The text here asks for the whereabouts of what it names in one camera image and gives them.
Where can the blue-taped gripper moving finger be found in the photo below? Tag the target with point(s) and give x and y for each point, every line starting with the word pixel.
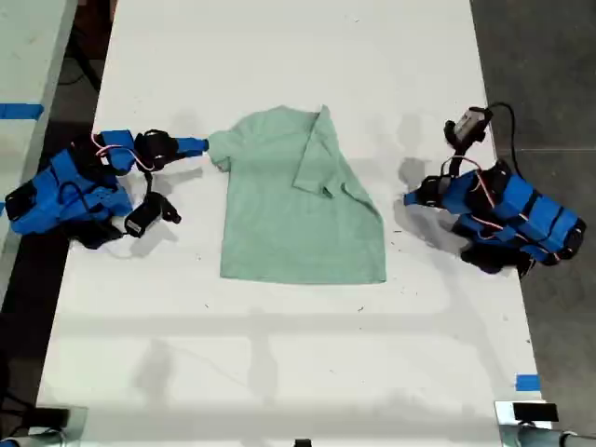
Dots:
pixel 416 203
pixel 190 153

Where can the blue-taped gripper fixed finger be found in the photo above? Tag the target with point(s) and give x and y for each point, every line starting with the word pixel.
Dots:
pixel 413 195
pixel 192 142

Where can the pale green T-shirt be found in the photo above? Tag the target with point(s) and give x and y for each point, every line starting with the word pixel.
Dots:
pixel 298 209

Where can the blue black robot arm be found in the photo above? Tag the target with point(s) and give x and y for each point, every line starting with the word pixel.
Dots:
pixel 70 195
pixel 517 214

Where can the pale side table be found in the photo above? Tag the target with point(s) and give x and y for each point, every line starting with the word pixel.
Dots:
pixel 28 93

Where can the long blue tape strip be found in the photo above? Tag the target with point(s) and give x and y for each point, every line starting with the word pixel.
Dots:
pixel 21 111

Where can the short blue tape strip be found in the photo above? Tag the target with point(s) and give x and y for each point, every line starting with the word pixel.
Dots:
pixel 527 382

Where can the small black box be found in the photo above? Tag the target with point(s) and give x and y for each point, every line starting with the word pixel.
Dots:
pixel 535 412
pixel 52 417

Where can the small black clamp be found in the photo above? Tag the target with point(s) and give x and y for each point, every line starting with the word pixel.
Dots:
pixel 302 442

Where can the grey metal pipe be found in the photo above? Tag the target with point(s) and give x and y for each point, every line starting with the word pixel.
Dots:
pixel 554 437

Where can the black camera box white label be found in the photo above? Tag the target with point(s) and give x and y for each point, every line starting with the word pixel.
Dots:
pixel 139 219

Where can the black camera box grey face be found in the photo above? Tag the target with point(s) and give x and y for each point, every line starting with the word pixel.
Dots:
pixel 471 121

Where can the shiny metal bracket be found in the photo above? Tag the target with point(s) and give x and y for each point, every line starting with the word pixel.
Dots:
pixel 504 419

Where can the clear plastic bracket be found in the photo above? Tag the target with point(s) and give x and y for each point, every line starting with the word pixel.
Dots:
pixel 79 421

